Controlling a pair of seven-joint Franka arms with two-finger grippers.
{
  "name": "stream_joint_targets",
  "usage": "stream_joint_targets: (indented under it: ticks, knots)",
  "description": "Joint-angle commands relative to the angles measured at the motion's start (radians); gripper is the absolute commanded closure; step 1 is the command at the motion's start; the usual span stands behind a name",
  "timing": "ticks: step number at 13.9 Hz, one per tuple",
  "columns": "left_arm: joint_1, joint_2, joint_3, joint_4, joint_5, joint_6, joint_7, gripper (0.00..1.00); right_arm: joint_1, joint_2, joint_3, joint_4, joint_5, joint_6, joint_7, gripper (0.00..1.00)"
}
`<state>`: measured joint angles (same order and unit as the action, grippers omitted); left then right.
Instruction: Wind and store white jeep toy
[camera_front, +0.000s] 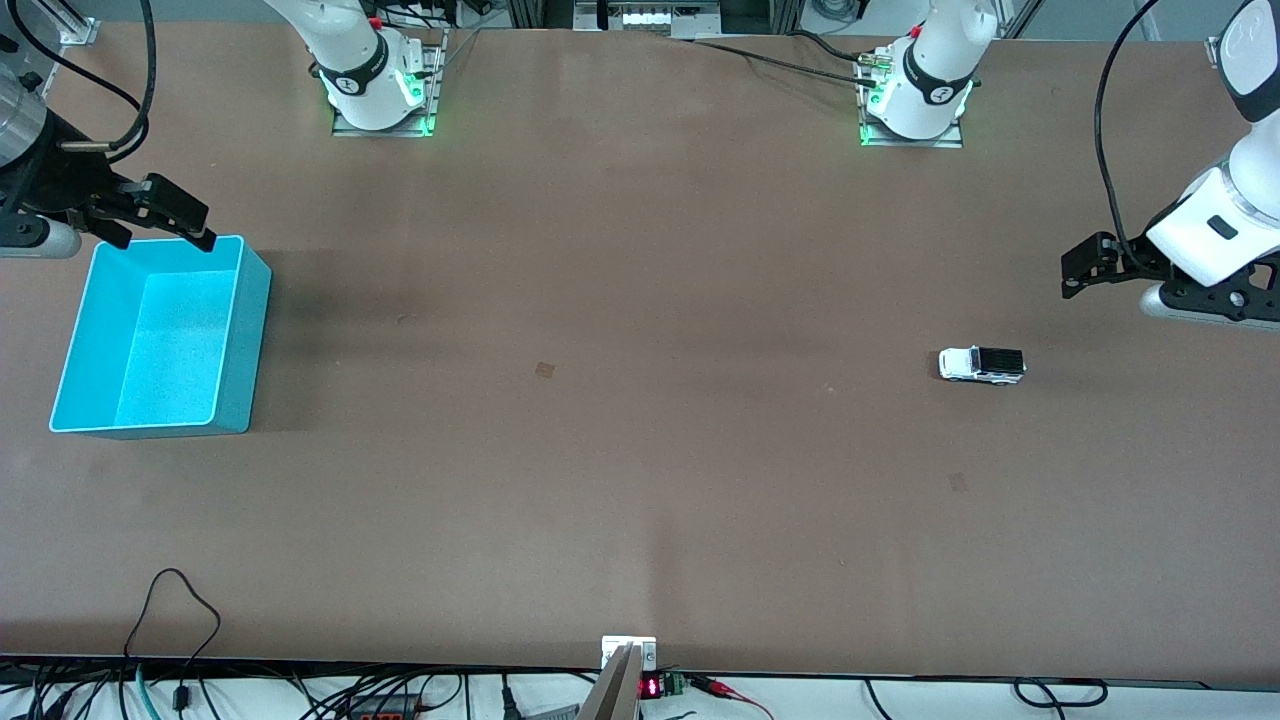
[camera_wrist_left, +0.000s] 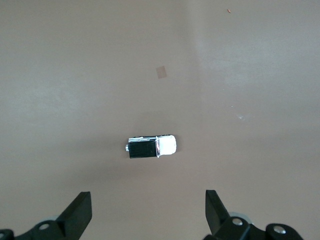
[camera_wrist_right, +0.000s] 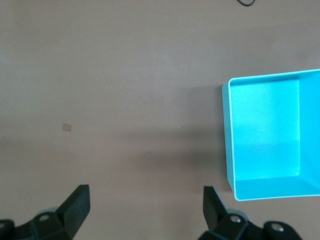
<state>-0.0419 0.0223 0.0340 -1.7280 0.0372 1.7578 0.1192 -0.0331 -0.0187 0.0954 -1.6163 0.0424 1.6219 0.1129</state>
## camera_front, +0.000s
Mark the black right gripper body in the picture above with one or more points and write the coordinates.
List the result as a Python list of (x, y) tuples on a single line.
[(62, 178)]

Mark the white toy jeep black roof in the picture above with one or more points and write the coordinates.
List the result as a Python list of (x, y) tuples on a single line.
[(965, 364)]

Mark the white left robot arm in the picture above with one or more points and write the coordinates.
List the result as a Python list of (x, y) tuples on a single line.
[(925, 120)]

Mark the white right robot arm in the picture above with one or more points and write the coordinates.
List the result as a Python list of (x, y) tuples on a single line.
[(365, 110)]

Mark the cyan plastic bin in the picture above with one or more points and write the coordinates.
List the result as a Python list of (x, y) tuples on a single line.
[(170, 340)]

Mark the silver metal rack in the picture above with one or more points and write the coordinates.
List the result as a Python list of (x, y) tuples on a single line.
[(650, 18)]

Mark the power strip orange switches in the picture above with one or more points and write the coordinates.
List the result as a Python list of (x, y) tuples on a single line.
[(385, 712)]

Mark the red clip lead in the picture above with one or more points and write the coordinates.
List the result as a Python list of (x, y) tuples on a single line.
[(715, 686)]

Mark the red digit display module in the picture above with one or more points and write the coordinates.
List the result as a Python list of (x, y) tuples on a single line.
[(650, 687)]

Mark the aluminium corner bracket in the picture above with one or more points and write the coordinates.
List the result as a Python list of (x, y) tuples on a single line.
[(1216, 52), (80, 30)]

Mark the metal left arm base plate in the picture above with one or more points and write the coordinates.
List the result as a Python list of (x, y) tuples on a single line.
[(945, 141)]

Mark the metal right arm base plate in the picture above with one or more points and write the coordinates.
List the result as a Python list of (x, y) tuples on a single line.
[(437, 90)]

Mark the black equipment frame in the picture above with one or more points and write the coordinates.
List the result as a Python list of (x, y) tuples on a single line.
[(540, 10)]

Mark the white mount plate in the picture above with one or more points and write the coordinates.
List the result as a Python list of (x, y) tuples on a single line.
[(645, 650)]

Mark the grey camera mount bar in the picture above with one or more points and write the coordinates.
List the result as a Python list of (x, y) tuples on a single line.
[(615, 690)]

